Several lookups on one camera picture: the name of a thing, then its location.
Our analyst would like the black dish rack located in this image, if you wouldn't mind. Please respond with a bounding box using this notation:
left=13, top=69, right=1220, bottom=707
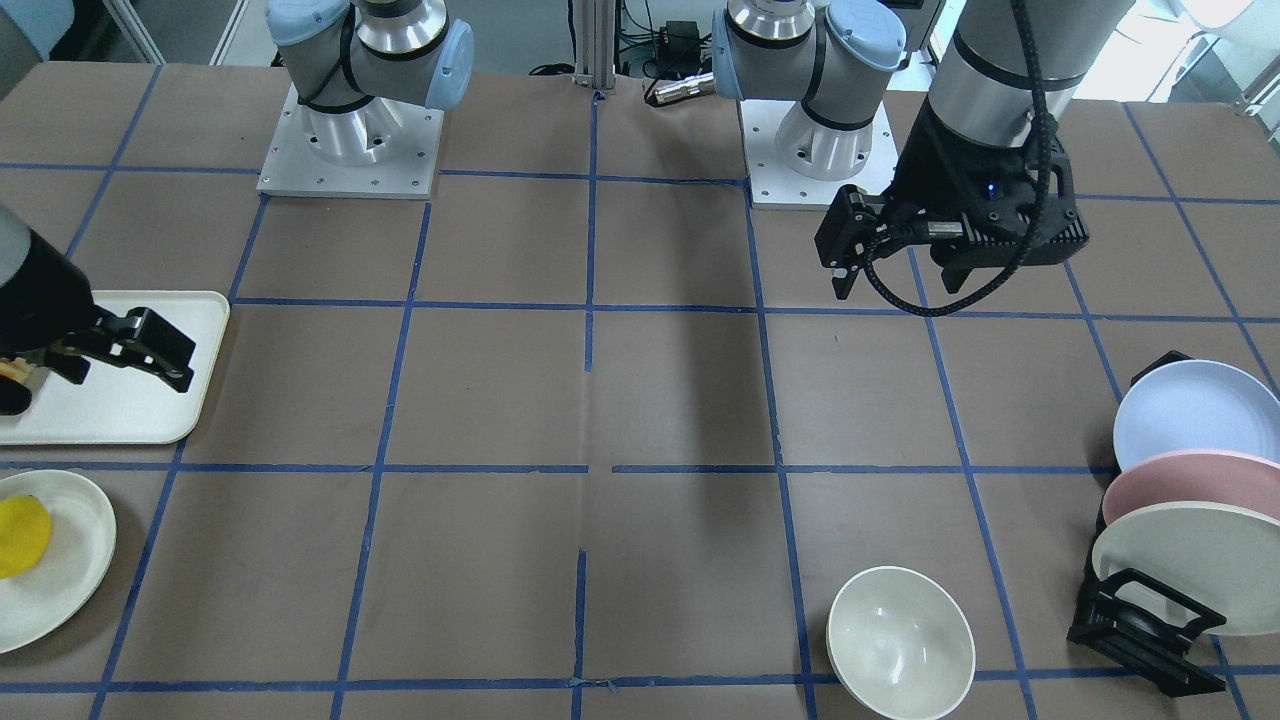
left=1066, top=350, right=1229, bottom=698

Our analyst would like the cream ceramic bowl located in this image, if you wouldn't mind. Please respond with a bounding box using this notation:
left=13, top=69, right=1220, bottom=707
left=826, top=566, right=977, bottom=719

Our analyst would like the cream rectangular tray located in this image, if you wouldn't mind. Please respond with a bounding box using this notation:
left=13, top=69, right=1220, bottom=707
left=1, top=290, right=230, bottom=446

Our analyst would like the pink plate in rack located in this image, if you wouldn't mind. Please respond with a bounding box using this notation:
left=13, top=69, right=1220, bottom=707
left=1102, top=448, right=1279, bottom=523

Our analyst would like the cream round plate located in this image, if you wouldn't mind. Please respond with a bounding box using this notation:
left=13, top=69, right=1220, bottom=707
left=1, top=469, right=116, bottom=653

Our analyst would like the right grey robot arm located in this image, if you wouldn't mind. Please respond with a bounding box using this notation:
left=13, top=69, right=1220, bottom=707
left=1, top=1, right=475, bottom=416

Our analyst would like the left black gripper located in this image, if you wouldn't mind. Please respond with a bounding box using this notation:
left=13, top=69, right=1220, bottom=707
left=886, top=102, right=1089, bottom=293

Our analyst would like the aluminium frame post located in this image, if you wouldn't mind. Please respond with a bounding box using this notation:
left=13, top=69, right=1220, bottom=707
left=567, top=0, right=620, bottom=95

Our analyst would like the yellow lemon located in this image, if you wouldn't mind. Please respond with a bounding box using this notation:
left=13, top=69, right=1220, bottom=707
left=1, top=495, right=52, bottom=579

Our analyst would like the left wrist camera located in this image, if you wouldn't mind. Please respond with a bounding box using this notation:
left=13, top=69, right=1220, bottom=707
left=814, top=184, right=886, bottom=301

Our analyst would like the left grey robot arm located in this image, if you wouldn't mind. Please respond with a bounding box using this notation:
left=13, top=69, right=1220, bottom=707
left=710, top=1, right=1132, bottom=315

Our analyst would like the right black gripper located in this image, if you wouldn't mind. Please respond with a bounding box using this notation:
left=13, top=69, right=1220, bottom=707
left=1, top=228, right=196, bottom=393

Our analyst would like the blue plate in rack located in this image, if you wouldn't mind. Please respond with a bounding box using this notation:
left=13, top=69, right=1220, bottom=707
left=1112, top=359, right=1279, bottom=470

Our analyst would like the cream plate in rack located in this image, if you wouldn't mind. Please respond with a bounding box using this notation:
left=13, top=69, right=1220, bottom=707
left=1091, top=501, right=1279, bottom=635

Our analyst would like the sliced yellow mango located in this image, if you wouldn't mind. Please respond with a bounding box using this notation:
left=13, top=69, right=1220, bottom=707
left=0, top=357, right=35, bottom=386

